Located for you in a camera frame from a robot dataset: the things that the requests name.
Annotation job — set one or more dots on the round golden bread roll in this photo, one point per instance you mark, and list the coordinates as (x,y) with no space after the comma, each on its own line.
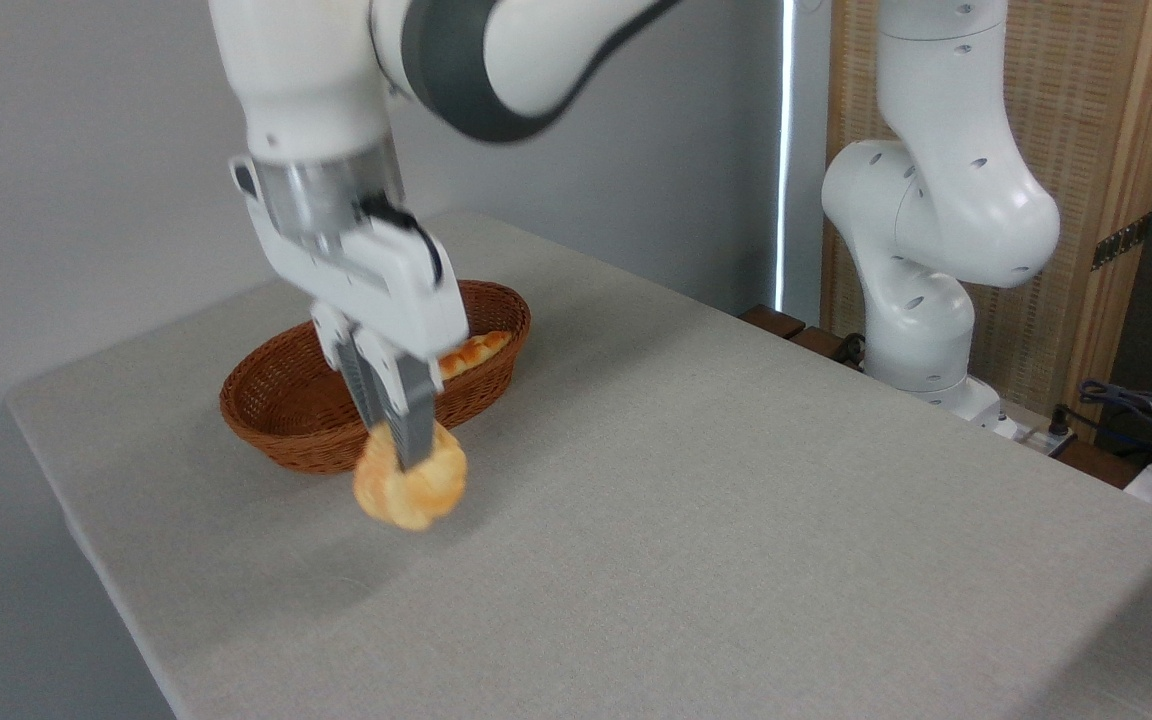
(416,495)

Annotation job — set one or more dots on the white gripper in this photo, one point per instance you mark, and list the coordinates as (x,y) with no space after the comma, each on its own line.
(386,290)

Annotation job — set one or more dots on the wooden woven screen panel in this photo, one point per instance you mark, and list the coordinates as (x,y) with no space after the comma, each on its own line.
(1086,130)

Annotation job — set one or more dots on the white power connector block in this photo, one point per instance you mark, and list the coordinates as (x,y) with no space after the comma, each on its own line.
(1031,432)

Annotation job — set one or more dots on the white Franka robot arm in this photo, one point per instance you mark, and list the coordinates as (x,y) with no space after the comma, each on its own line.
(296,80)

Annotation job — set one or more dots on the brown wicker oval basket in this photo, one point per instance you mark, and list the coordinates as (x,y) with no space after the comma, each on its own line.
(286,420)

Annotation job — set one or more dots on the long braided bread loaf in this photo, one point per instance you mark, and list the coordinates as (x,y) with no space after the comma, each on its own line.
(476,352)

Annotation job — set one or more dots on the brass hinge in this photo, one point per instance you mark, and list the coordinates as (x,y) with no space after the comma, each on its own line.
(1121,242)

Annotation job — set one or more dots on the grey fabric tablecloth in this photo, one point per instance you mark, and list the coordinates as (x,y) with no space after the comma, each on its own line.
(636,520)

